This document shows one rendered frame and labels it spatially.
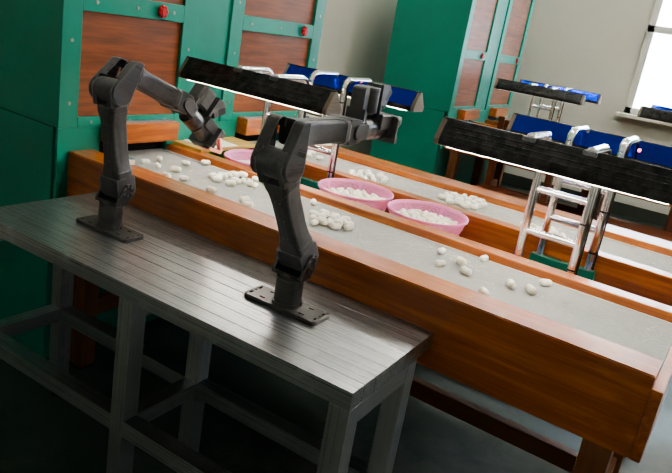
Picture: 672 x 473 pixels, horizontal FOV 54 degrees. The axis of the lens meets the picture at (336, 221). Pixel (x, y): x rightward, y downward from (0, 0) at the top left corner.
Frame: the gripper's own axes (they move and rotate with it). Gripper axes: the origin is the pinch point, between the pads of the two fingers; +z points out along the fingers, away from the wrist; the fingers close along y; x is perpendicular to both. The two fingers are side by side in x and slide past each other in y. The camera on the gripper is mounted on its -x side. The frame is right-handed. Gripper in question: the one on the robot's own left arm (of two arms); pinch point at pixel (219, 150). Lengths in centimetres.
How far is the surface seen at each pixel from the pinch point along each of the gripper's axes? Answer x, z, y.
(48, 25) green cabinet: -6, -39, 52
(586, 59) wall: -359, 365, 29
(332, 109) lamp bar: -21.9, -4.5, -33.0
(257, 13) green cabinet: -73, 22, 47
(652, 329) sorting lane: 2, 17, -131
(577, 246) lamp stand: -15, 22, -107
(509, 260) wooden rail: -5, 23, -92
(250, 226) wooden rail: 22.3, -10.1, -34.6
